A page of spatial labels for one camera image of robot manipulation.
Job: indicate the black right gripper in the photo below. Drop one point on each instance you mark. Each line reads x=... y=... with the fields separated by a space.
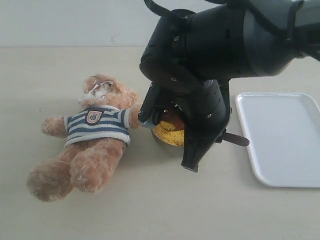
x=201 y=112

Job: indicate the dark brown wooden spoon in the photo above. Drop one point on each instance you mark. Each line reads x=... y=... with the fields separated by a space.
x=178 y=125

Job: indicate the tan teddy bear striped sweater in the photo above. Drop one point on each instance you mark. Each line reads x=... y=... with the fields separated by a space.
x=96 y=138

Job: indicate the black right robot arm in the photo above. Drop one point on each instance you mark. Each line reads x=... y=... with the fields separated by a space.
x=192 y=56

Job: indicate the steel bowl of yellow grain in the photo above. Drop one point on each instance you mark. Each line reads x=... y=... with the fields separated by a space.
x=170 y=140

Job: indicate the white plastic tray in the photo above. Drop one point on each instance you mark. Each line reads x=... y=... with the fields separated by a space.
x=284 y=133

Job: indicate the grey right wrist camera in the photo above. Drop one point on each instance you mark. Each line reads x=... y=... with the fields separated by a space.
x=152 y=108

